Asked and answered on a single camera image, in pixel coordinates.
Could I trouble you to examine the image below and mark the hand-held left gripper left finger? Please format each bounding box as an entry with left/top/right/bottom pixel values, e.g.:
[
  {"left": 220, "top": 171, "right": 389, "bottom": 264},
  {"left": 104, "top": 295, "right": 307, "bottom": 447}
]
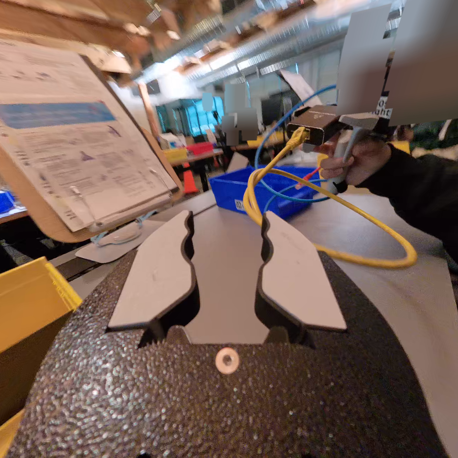
[{"left": 107, "top": 210, "right": 200, "bottom": 336}]

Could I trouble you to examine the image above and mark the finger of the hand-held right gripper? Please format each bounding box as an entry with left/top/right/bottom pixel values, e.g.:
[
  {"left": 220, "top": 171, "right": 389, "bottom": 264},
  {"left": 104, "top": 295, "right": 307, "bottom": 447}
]
[{"left": 337, "top": 113, "right": 380, "bottom": 131}]

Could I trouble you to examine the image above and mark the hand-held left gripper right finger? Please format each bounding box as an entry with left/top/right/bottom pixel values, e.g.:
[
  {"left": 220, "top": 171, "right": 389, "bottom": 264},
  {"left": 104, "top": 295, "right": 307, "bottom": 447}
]
[{"left": 255, "top": 210, "right": 348, "bottom": 335}]

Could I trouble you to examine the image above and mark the black network splitter box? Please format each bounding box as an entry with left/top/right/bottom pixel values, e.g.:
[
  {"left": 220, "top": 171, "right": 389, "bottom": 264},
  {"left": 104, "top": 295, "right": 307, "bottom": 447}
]
[{"left": 286, "top": 105, "right": 341, "bottom": 146}]

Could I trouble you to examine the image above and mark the red network cable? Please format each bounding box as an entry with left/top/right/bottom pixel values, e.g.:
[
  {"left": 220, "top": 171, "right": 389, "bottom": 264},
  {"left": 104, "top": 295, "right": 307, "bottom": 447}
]
[{"left": 295, "top": 167, "right": 321, "bottom": 189}]

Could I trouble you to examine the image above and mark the yellow network cable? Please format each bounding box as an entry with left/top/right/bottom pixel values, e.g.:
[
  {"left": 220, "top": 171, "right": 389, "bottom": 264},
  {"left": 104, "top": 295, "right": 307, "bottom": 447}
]
[{"left": 243, "top": 127, "right": 418, "bottom": 270}]

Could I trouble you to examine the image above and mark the blue network cable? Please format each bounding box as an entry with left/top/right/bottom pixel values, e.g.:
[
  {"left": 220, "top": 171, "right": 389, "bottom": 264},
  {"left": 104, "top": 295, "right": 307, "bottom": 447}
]
[{"left": 255, "top": 84, "right": 338, "bottom": 204}]

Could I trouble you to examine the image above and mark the blue plastic bin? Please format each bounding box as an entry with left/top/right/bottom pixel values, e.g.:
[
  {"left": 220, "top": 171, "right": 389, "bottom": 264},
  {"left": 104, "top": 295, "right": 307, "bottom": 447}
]
[{"left": 208, "top": 165, "right": 321, "bottom": 219}]

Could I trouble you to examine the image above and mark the person's right forearm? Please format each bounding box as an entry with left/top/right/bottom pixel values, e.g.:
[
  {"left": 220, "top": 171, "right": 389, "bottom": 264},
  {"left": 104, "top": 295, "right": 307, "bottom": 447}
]
[{"left": 356, "top": 143, "right": 458, "bottom": 265}]

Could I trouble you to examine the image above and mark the grey desk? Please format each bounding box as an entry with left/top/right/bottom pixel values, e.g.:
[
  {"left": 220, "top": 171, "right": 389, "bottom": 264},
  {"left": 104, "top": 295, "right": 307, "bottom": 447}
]
[{"left": 50, "top": 186, "right": 458, "bottom": 458}]

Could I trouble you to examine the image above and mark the person's right hand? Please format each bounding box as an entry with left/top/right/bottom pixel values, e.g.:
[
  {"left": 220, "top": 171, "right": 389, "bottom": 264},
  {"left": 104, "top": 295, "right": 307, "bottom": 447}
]
[{"left": 302, "top": 138, "right": 393, "bottom": 187}]

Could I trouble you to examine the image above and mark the background work table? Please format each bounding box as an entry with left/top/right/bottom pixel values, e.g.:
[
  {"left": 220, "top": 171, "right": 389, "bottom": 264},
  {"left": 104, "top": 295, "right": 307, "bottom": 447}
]
[{"left": 168, "top": 148, "right": 225, "bottom": 193}]

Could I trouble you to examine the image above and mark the yellow plastic bin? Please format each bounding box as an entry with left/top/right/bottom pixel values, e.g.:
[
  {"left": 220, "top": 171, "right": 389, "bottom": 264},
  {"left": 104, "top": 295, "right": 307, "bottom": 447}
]
[{"left": 0, "top": 257, "right": 83, "bottom": 458}]

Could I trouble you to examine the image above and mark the printed instruction sheet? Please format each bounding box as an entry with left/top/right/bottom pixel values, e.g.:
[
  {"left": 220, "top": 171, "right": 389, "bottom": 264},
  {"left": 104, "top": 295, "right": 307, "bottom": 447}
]
[{"left": 0, "top": 39, "right": 179, "bottom": 233}]

